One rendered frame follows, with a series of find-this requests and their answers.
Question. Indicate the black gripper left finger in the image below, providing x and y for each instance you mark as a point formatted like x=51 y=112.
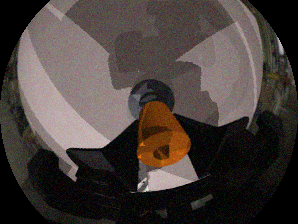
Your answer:
x=118 y=157

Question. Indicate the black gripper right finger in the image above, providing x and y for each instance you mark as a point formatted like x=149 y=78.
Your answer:
x=207 y=141

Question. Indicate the orange knob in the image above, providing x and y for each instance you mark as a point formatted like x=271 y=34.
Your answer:
x=161 y=139

